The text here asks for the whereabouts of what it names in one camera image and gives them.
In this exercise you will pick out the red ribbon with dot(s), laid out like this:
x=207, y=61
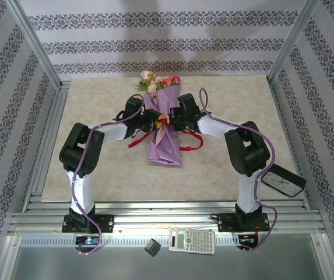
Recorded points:
x=137, y=142

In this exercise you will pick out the pink and purple wrapping paper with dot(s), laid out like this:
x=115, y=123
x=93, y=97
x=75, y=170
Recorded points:
x=163, y=148

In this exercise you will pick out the peach artificial rose with bud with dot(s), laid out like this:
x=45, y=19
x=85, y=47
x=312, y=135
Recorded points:
x=152, y=87

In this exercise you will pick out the magenta artificial rose stem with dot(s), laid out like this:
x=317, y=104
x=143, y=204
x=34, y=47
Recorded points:
x=177, y=79

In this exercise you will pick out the pale peach artificial rose stem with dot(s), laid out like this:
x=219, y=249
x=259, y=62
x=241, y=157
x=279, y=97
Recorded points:
x=145, y=74

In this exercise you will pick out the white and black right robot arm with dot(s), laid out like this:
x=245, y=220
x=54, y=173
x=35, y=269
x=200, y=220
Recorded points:
x=248, y=192

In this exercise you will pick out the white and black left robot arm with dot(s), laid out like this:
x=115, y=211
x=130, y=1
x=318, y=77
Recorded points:
x=80, y=189

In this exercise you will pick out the black rectangular desk clock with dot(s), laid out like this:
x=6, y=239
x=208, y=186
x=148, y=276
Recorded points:
x=283, y=181

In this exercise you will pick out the small black ribbed plastic part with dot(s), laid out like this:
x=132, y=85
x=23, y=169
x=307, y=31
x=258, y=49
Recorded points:
x=152, y=247

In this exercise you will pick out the grey scientific calculator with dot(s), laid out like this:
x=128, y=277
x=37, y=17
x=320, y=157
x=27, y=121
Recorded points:
x=196, y=242

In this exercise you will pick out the left controller board green light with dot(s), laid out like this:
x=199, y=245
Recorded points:
x=88, y=240

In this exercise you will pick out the right controller board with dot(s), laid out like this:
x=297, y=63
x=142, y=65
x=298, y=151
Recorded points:
x=246, y=240

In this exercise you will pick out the grey sheet metal panel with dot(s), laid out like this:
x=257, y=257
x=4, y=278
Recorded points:
x=96, y=265

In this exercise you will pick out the aluminium front frame rail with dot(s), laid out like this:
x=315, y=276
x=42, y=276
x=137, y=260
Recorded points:
x=161, y=217

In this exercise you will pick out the aluminium right side rail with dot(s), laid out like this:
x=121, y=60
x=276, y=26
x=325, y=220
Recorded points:
x=287, y=131

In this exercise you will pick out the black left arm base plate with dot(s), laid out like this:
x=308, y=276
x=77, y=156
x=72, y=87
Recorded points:
x=105, y=223

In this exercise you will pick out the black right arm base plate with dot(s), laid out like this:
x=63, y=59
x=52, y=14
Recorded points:
x=228, y=223

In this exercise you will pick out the aluminium left side rail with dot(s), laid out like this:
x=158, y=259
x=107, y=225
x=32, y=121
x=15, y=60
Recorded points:
x=38, y=181

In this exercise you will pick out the aluminium right frame post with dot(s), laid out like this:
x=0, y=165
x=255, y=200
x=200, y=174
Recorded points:
x=290, y=43

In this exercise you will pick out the aluminium frame post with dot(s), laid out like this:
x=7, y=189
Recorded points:
x=34, y=43
x=290, y=43

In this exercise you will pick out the aluminium left frame post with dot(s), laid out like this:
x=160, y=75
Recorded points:
x=34, y=43

